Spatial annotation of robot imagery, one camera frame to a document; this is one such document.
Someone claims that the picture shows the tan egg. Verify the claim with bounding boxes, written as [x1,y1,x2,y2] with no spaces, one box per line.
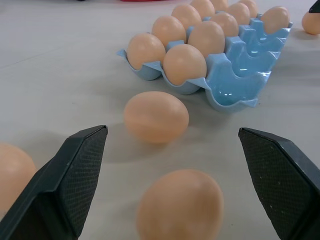
[171,3,203,27]
[123,91,190,144]
[260,5,291,35]
[209,11,239,38]
[211,0,229,12]
[151,15,188,47]
[189,0,216,17]
[187,20,226,59]
[163,43,208,85]
[126,32,167,70]
[0,142,38,216]
[227,2,251,25]
[301,11,320,36]
[239,0,259,19]
[136,169,224,240]

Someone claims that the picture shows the light blue egg tray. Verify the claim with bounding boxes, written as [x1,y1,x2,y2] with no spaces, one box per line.
[116,9,294,114]

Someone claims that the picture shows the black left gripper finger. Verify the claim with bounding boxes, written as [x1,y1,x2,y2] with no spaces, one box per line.
[0,124,109,240]
[308,0,320,15]
[238,127,320,240]

